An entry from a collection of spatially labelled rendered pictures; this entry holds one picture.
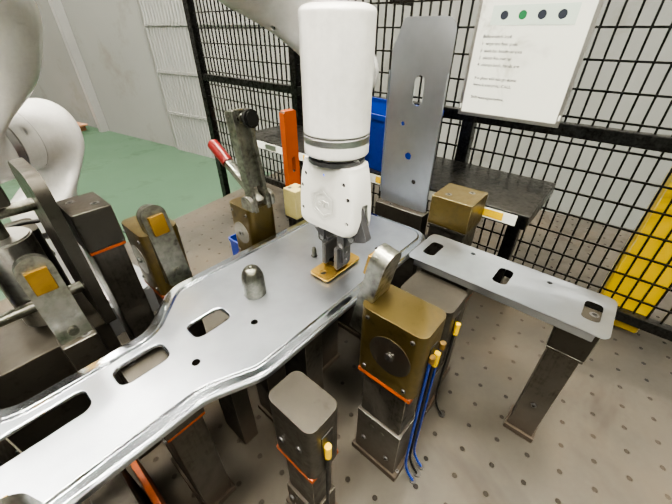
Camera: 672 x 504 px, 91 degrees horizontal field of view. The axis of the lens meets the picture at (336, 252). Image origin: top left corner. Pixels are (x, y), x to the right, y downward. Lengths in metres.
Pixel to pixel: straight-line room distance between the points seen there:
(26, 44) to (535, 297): 0.82
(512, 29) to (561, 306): 0.59
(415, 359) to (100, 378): 0.35
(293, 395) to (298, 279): 0.19
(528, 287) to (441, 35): 0.42
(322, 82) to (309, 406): 0.35
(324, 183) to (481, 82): 0.58
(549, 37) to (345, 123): 0.58
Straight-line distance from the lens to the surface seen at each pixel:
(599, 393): 0.92
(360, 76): 0.40
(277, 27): 0.51
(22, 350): 0.62
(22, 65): 0.73
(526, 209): 0.75
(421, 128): 0.68
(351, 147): 0.41
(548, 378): 0.65
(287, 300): 0.48
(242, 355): 0.43
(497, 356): 0.88
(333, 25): 0.39
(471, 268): 0.58
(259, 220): 0.63
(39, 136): 0.84
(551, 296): 0.58
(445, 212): 0.67
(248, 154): 0.61
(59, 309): 0.54
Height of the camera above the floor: 1.32
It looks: 34 degrees down
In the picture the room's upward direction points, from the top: straight up
